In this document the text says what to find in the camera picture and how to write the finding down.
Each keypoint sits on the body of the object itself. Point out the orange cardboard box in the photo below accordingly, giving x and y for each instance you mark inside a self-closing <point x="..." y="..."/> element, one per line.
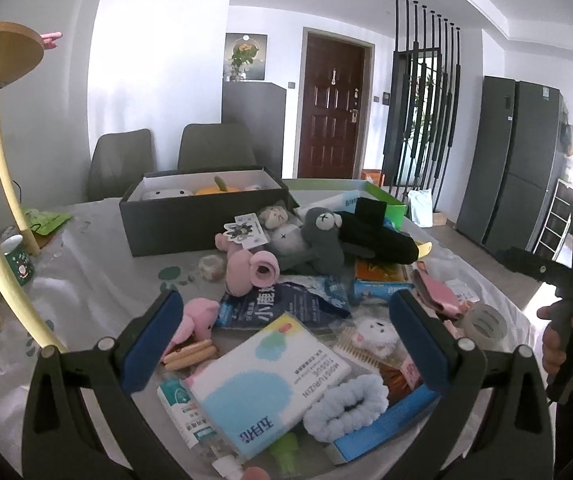
<point x="372" y="176"/>

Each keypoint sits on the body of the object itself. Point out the white blue tissue pack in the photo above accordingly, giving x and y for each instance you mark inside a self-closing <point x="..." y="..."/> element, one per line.
<point x="256" y="385"/>

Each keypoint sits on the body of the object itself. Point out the printed sticker card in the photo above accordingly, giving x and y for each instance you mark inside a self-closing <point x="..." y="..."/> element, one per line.
<point x="244" y="230"/>

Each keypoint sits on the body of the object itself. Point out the clear tape roll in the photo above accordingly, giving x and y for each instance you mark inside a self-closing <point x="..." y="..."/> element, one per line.
<point x="486" y="325"/>

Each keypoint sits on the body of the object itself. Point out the clear sanitizer spray bottle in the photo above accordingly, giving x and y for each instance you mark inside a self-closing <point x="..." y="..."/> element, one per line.
<point x="186" y="410"/>

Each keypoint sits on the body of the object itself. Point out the green open box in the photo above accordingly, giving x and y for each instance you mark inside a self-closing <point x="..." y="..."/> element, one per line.
<point x="391" y="207"/>

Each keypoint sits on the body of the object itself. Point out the dark green mug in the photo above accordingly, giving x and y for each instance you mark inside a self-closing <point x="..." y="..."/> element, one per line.
<point x="16" y="260"/>

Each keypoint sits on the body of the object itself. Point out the person's right hand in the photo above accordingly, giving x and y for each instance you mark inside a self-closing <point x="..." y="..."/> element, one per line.
<point x="552" y="350"/>

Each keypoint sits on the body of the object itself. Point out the grey dining chair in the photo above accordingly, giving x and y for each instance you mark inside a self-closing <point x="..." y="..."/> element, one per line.
<point x="216" y="147"/>
<point x="121" y="165"/>

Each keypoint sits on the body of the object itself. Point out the white fluffy toy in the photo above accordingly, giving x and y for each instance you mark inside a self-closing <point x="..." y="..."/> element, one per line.
<point x="374" y="335"/>

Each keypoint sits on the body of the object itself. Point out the dark grey refrigerator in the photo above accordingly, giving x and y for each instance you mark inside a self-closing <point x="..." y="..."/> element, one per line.
<point x="506" y="160"/>

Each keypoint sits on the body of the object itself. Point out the small pink toy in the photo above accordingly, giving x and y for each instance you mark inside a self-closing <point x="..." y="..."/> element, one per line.
<point x="51" y="41"/>

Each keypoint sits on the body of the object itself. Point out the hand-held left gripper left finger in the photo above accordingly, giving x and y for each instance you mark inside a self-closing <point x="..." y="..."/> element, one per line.
<point x="151" y="340"/>

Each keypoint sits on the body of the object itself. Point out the wooden stool with yellow legs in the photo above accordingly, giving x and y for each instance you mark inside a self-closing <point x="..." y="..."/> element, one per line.
<point x="1" y="55"/>

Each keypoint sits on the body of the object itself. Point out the brown door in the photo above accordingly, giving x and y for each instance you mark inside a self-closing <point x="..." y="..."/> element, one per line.
<point x="334" y="110"/>

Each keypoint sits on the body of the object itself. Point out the cloth covered desktop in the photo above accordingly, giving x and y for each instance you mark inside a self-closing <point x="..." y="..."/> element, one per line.
<point x="96" y="280"/>

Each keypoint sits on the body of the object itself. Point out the blue orange box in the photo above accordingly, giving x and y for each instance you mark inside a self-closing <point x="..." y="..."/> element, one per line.
<point x="381" y="280"/>

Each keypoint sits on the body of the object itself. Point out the black storage box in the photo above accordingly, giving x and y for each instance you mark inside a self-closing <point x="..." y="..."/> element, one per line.
<point x="176" y="230"/>

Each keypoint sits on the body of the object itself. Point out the dark grey plush toy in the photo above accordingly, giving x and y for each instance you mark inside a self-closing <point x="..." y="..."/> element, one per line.
<point x="324" y="245"/>

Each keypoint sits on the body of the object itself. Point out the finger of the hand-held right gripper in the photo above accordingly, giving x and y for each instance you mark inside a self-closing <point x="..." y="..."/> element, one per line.
<point x="531" y="265"/>

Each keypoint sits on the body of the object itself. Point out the pink packaged item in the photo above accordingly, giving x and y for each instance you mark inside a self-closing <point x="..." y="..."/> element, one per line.
<point x="439" y="295"/>

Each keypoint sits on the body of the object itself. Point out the grey cabinet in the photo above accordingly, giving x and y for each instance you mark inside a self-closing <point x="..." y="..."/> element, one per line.
<point x="254" y="125"/>

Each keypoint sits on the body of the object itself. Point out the green packet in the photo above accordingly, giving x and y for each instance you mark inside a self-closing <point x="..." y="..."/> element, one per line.
<point x="49" y="221"/>

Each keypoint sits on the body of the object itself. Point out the green spray bottle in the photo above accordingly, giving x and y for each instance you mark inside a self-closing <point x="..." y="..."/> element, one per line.
<point x="286" y="455"/>

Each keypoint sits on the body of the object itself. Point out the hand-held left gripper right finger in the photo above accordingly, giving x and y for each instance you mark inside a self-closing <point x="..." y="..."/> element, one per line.
<point x="419" y="345"/>

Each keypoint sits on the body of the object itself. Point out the dark framed wall picture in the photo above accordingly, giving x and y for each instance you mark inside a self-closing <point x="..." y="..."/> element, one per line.
<point x="261" y="42"/>

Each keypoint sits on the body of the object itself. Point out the orange pumpkin plush toy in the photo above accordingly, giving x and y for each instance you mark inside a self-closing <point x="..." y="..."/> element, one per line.
<point x="211" y="191"/>

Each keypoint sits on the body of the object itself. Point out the dark blue plastic packet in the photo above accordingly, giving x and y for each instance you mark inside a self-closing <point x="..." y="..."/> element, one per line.
<point x="276" y="305"/>

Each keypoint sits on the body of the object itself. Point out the white cat plush toy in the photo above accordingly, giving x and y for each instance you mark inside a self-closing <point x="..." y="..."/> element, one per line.
<point x="164" y="194"/>

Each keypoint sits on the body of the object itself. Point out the light grey plush toy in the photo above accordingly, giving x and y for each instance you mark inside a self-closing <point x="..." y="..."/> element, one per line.
<point x="284" y="240"/>

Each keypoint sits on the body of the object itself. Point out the black rod partition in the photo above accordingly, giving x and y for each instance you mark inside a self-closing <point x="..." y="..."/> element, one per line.
<point x="401" y="110"/>

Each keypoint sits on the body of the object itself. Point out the small pink pig plush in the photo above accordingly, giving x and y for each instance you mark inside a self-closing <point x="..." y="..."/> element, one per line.
<point x="196" y="317"/>

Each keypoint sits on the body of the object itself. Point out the wooden comb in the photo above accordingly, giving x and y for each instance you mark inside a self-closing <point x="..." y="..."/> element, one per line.
<point x="354" y="355"/>

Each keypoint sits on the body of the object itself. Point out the white step ladder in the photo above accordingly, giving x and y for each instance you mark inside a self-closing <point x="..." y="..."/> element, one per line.
<point x="554" y="220"/>

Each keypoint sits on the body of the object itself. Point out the light blue bag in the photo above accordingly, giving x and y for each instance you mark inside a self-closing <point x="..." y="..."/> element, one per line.
<point x="420" y="207"/>

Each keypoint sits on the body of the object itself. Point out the biscuit shaped toy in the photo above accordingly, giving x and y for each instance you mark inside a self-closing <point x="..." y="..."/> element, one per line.
<point x="189" y="355"/>

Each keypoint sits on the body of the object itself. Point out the red orange packet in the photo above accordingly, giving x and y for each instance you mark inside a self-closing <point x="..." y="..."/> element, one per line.
<point x="399" y="375"/>

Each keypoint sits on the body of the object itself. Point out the blue cardboard box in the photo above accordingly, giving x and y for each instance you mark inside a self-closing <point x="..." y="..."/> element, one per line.
<point x="381" y="435"/>

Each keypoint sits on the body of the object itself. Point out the green plant in vase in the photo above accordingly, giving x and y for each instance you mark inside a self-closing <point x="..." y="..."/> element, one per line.
<point x="241" y="57"/>

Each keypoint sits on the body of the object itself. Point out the light blue fluffy scrunchie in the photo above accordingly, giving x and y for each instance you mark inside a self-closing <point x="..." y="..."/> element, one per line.
<point x="361" y="395"/>

